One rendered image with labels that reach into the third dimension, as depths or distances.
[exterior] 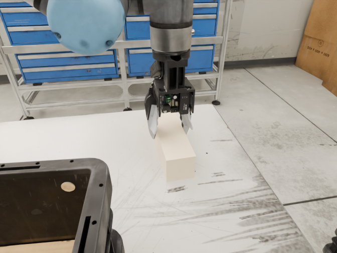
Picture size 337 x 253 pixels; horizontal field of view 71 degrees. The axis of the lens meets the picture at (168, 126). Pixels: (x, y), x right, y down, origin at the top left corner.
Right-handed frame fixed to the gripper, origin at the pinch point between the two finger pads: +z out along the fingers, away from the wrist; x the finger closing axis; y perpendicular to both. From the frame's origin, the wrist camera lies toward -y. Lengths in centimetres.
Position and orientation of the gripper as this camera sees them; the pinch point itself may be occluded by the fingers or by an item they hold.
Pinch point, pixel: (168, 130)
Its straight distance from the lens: 57.0
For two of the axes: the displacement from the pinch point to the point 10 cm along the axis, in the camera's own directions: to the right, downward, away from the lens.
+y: 2.1, 5.5, -8.1
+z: 0.0, 8.3, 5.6
